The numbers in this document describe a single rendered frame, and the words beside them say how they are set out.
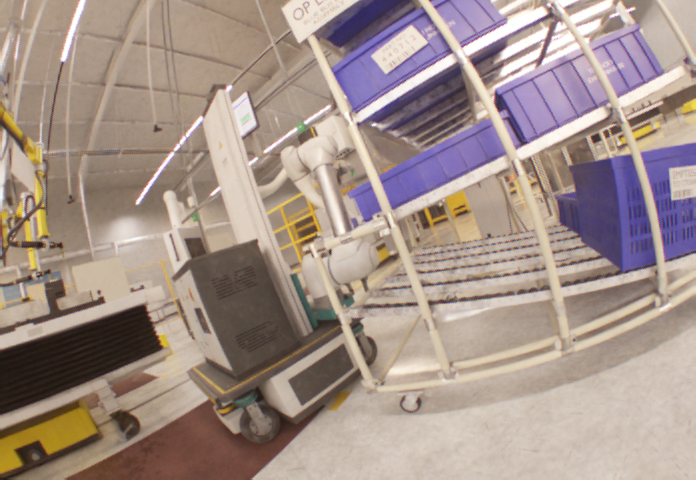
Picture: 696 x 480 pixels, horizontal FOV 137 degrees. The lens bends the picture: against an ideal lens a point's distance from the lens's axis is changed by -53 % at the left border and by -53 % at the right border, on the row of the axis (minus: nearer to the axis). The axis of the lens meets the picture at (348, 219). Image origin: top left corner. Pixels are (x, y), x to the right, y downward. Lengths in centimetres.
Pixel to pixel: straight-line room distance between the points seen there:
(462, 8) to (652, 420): 126
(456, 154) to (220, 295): 100
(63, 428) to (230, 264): 178
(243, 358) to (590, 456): 120
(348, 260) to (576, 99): 110
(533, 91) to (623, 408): 95
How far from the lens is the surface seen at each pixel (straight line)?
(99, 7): 1128
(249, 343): 124
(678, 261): 112
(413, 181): 96
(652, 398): 98
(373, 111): 93
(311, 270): 140
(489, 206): 269
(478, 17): 99
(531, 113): 96
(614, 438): 89
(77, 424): 239
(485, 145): 94
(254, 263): 127
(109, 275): 700
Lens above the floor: 71
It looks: 3 degrees up
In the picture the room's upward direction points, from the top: 22 degrees counter-clockwise
